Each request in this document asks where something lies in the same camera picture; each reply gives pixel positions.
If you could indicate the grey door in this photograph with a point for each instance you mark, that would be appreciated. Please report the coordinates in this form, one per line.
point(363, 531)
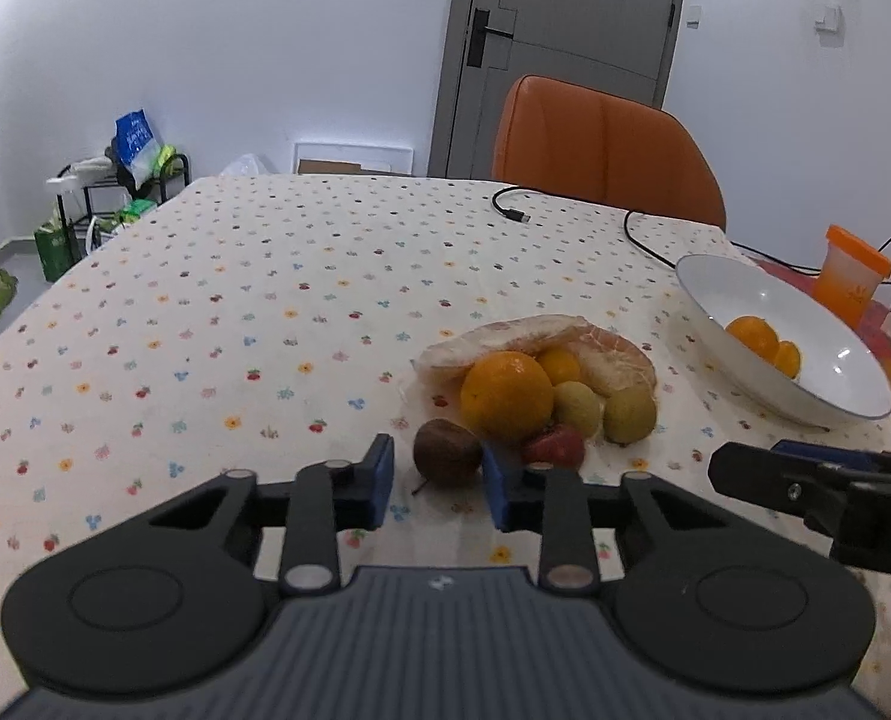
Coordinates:
point(623, 47)

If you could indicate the floral white tablecloth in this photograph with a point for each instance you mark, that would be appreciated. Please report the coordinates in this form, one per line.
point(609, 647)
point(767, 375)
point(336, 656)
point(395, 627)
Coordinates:
point(268, 323)

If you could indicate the small orange in bowl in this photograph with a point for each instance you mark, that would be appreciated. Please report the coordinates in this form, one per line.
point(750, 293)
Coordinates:
point(788, 359)

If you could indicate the black metal shelf rack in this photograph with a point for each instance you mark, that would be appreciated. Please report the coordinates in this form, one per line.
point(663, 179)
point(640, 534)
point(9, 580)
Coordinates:
point(94, 199)

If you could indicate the black door handle lock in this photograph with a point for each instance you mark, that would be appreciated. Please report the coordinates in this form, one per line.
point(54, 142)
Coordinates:
point(479, 32)

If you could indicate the orange lidded plastic cup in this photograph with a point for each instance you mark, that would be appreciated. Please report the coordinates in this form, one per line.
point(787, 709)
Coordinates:
point(850, 275)

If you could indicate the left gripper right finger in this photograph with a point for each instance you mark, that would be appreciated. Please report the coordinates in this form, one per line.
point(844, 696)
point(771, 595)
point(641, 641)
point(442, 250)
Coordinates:
point(565, 511)

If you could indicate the small tangerine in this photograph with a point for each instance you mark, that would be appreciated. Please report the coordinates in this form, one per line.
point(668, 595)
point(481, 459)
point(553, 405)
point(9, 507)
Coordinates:
point(560, 365)

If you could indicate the white wall switch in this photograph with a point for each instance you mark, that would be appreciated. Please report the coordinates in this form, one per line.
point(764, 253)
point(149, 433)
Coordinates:
point(828, 18)

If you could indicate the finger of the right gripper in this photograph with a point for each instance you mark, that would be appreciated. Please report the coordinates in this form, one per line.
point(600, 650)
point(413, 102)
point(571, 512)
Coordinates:
point(786, 477)

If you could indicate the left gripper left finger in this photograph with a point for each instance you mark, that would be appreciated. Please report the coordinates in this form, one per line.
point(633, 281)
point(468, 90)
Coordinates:
point(234, 510)

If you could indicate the small white wall plate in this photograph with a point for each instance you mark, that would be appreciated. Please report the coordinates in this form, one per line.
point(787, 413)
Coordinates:
point(693, 16)

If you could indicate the white bowl blue rim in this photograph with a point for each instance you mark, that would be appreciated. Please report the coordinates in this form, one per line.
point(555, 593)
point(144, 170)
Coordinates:
point(838, 380)

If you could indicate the green plum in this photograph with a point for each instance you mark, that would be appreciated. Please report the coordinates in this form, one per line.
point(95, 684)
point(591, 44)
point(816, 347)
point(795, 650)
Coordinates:
point(629, 415)
point(576, 405)

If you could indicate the blue white plastic bag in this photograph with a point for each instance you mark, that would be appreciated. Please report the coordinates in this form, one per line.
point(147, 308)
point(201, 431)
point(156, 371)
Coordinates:
point(135, 145)

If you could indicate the large orange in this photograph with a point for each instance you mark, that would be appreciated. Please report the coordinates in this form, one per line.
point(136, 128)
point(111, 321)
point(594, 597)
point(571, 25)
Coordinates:
point(506, 396)

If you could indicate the red small apple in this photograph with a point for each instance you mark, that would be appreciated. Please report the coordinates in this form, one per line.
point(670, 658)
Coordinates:
point(562, 446)

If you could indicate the orange leather chair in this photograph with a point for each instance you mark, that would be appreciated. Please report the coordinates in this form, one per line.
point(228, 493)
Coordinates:
point(573, 141)

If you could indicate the green box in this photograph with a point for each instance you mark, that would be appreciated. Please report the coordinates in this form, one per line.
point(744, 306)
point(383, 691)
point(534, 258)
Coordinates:
point(57, 253)

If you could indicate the peeled pomelo segment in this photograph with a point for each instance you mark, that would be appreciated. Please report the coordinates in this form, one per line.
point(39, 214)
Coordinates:
point(610, 364)
point(451, 359)

